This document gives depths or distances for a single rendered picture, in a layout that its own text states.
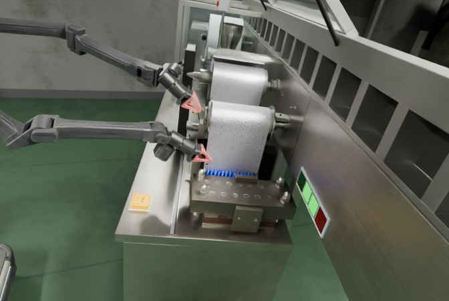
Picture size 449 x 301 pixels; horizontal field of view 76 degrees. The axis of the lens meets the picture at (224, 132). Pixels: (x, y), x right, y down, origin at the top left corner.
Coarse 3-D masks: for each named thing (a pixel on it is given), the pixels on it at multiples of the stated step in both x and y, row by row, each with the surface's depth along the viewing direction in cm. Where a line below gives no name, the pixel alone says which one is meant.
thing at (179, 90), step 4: (176, 80) 110; (176, 84) 110; (180, 84) 111; (168, 88) 111; (172, 88) 110; (176, 88) 110; (180, 88) 111; (184, 88) 112; (188, 88) 113; (172, 92) 111; (176, 92) 111; (180, 92) 111; (184, 92) 111; (176, 96) 112; (180, 96) 111; (176, 100) 113; (180, 100) 113
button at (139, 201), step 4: (136, 196) 116; (140, 196) 116; (144, 196) 116; (148, 196) 117; (132, 200) 113; (136, 200) 114; (140, 200) 114; (144, 200) 114; (148, 200) 115; (132, 204) 111; (136, 204) 112; (140, 204) 112; (144, 204) 112; (148, 204) 113; (132, 208) 112; (136, 208) 112; (140, 208) 112; (144, 208) 112; (148, 208) 114
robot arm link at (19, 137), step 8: (0, 112) 87; (0, 120) 86; (8, 120) 88; (16, 120) 92; (32, 120) 94; (40, 120) 92; (48, 120) 94; (0, 128) 87; (8, 128) 88; (16, 128) 89; (24, 128) 95; (32, 128) 89; (40, 128) 90; (48, 128) 92; (0, 136) 88; (8, 136) 89; (16, 136) 89; (24, 136) 90; (8, 144) 89; (16, 144) 90; (24, 144) 91; (32, 144) 92
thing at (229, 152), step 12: (216, 144) 116; (228, 144) 116; (240, 144) 117; (252, 144) 117; (264, 144) 117; (216, 156) 119; (228, 156) 119; (240, 156) 119; (252, 156) 120; (204, 168) 121; (216, 168) 122; (228, 168) 122; (240, 168) 122; (252, 168) 123
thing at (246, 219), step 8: (240, 208) 105; (248, 208) 106; (256, 208) 106; (240, 216) 106; (248, 216) 106; (256, 216) 106; (232, 224) 109; (240, 224) 108; (248, 224) 108; (256, 224) 108; (256, 232) 110
